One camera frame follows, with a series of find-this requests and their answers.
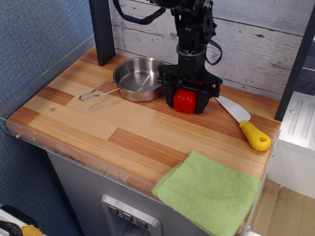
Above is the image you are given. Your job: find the steel pan with wire handle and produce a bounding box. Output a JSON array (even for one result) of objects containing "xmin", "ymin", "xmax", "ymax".
[{"xmin": 79, "ymin": 57, "xmax": 163, "ymax": 102}]

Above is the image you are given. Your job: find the grey toy cabinet front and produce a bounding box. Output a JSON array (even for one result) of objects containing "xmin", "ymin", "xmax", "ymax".
[{"xmin": 45, "ymin": 150, "xmax": 210, "ymax": 236}]

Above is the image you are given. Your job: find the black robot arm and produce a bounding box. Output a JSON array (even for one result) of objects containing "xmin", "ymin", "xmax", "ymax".
[{"xmin": 154, "ymin": 0, "xmax": 222, "ymax": 114}]

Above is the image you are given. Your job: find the silver button dispenser panel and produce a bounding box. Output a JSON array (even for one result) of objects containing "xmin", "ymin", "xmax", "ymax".
[{"xmin": 101, "ymin": 194, "xmax": 162, "ymax": 236}]

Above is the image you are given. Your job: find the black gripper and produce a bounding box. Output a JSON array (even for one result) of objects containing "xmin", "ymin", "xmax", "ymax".
[{"xmin": 157, "ymin": 54, "xmax": 222, "ymax": 114}]

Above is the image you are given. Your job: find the right dark frame post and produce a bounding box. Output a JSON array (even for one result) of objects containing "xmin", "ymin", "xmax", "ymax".
[{"xmin": 274, "ymin": 6, "xmax": 315, "ymax": 121}]

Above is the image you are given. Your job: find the green woven cloth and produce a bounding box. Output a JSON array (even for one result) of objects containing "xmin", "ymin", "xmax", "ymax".
[{"xmin": 152, "ymin": 151, "xmax": 261, "ymax": 236}]

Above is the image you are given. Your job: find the white ridged side counter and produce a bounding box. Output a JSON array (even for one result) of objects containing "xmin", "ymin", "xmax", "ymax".
[{"xmin": 266, "ymin": 92, "xmax": 315, "ymax": 198}]

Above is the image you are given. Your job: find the left dark frame post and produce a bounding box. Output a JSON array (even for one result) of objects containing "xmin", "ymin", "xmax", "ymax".
[{"xmin": 89, "ymin": 0, "xmax": 116, "ymax": 66}]

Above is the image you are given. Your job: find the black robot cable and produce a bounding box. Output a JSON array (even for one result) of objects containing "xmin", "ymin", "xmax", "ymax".
[{"xmin": 112, "ymin": 0, "xmax": 223, "ymax": 66}]

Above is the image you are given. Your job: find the clear acrylic edge guard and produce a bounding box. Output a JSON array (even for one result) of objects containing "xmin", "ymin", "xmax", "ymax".
[{"xmin": 0, "ymin": 34, "xmax": 282, "ymax": 236}]

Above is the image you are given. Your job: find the black yellow object at corner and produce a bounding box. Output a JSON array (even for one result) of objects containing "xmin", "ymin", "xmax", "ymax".
[{"xmin": 0, "ymin": 206, "xmax": 45, "ymax": 236}]

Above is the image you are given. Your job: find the toy knife yellow handle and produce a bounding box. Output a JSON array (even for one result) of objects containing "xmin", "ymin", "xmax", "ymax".
[{"xmin": 216, "ymin": 96, "xmax": 271, "ymax": 151}]

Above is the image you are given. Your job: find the dark frame post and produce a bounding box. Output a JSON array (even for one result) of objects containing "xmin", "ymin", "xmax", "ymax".
[
  {"xmin": 274, "ymin": 6, "xmax": 315, "ymax": 121},
  {"xmin": 89, "ymin": 0, "xmax": 116, "ymax": 66}
]

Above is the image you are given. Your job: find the red toy capsicum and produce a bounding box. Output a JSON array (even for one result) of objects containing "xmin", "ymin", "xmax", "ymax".
[{"xmin": 173, "ymin": 88, "xmax": 197, "ymax": 114}]

